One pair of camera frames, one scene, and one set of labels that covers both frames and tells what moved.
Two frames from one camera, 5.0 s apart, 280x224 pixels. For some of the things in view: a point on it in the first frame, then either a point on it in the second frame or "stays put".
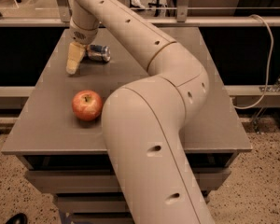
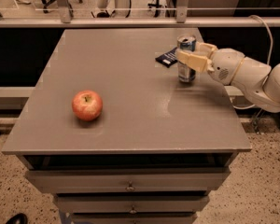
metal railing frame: [60, 17] stays put
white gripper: [82, 35] → [226, 65]
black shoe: [18, 218] stays put
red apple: [87, 105] stays put
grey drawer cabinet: [60, 139] stays put
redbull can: [99, 52] → [186, 42]
